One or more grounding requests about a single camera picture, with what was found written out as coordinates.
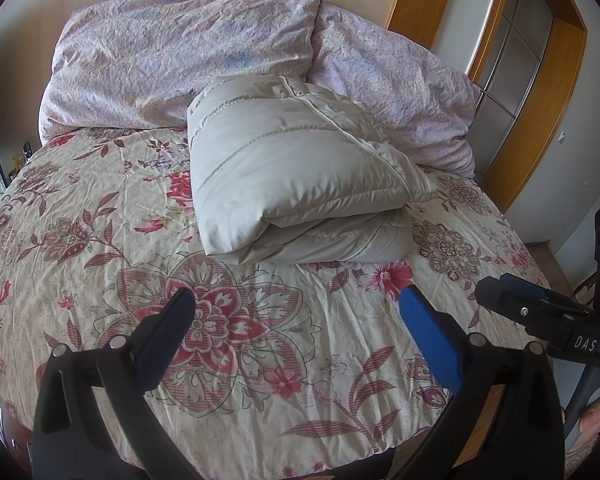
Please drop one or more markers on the frosted glass door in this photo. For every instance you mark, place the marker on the frosted glass door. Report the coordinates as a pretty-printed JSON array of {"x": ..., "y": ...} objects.
[{"x": 510, "y": 60}]

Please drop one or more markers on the floral bed sheet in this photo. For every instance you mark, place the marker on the floral bed sheet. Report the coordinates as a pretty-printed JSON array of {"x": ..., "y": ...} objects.
[{"x": 130, "y": 210}]

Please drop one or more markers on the white puffer jacket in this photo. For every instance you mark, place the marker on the white puffer jacket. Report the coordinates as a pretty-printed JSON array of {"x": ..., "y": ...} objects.
[{"x": 290, "y": 175}]

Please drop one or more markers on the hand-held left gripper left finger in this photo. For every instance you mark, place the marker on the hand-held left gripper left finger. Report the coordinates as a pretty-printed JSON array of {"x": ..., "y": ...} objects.
[{"x": 167, "y": 335}]

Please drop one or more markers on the wooden headboard with panels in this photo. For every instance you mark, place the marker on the wooden headboard with panels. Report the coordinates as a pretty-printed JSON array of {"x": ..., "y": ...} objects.
[{"x": 540, "y": 125}]

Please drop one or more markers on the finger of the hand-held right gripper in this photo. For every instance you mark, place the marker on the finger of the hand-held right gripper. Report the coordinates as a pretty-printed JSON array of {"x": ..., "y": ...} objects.
[
  {"x": 527, "y": 286},
  {"x": 510, "y": 300}
]

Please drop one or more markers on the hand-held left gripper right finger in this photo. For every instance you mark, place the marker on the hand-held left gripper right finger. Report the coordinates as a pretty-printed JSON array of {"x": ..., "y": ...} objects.
[{"x": 430, "y": 340}]

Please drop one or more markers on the wooden bed frame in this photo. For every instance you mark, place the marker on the wooden bed frame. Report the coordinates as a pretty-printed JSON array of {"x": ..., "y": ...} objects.
[{"x": 12, "y": 435}]

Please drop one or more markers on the pink crinkled pillow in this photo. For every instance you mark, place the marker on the pink crinkled pillow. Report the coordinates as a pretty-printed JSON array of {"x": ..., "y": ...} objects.
[
  {"x": 170, "y": 50},
  {"x": 395, "y": 85}
]

